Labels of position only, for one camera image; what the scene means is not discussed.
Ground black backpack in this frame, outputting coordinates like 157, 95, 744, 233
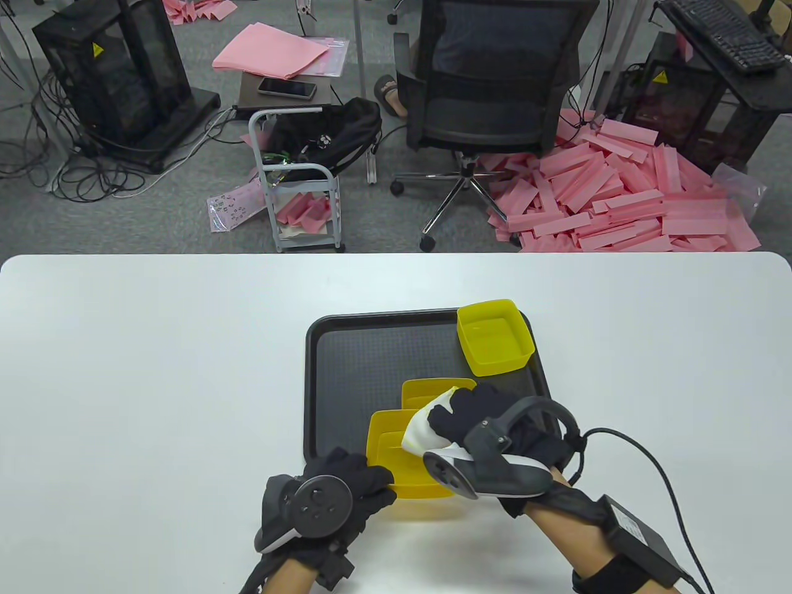
263, 97, 383, 183

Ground patterned plastic bag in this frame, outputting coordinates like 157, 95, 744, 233
207, 179, 268, 234

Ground person's left hand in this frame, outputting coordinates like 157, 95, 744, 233
255, 447, 397, 557

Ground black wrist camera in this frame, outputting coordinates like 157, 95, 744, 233
316, 548, 356, 592

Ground white rolling cart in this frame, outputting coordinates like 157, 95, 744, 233
249, 106, 346, 253

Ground black battery pack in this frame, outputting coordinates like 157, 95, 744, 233
603, 494, 697, 588

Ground white desk leg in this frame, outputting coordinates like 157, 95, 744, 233
353, 0, 377, 185

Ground clear plastic bag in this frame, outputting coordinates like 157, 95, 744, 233
712, 164, 768, 223

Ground pile of pink foam strips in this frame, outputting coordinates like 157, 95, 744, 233
476, 108, 763, 253

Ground person's left forearm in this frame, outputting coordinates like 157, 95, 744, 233
260, 560, 317, 594

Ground black mesh office chair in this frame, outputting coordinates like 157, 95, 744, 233
391, 0, 600, 252

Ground person's right forearm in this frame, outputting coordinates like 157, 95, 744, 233
529, 470, 626, 594

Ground white yellow-edged dish cloth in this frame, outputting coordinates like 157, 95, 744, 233
401, 385, 471, 458

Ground yellow plastic food container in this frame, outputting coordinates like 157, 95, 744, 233
402, 378, 478, 412
367, 408, 471, 501
457, 299, 535, 377

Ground clear zip bag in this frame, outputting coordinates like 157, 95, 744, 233
282, 36, 350, 78

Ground black smartphone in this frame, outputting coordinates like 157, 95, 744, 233
257, 77, 317, 100

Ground person's right hand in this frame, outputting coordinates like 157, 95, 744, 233
428, 382, 604, 519

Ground black computer cabinet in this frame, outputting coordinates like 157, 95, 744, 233
32, 0, 222, 174
622, 31, 774, 174

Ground black cable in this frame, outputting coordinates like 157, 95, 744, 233
569, 427, 718, 594

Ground black plastic tray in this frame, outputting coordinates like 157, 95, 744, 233
303, 308, 562, 474

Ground black keyboard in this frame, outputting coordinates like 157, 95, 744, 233
659, 0, 788, 74

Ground black and white controller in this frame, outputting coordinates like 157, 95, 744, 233
423, 396, 582, 501
255, 475, 353, 554

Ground black keyboard stand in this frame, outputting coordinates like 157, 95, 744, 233
656, 0, 792, 115

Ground pink foam pieces in cart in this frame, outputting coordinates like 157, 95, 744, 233
275, 192, 332, 236

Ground small heap of pink foam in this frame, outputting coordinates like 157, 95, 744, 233
162, 0, 238, 27

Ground tangle of floor cables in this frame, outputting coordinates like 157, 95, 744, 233
0, 62, 248, 202

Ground stack of pink sheets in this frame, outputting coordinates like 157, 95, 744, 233
212, 23, 330, 81

